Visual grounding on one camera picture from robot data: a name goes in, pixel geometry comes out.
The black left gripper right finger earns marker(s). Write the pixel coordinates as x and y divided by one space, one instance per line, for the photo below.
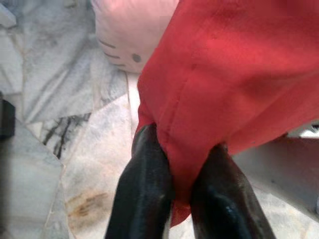
224 199

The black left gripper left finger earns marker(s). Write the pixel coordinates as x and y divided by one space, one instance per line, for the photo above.
142 194

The red pillow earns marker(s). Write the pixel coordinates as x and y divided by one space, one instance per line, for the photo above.
236 74

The pink cat face pillow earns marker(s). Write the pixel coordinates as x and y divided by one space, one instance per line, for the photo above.
129 32

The dark brown armchair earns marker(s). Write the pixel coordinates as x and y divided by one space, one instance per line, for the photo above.
7 117

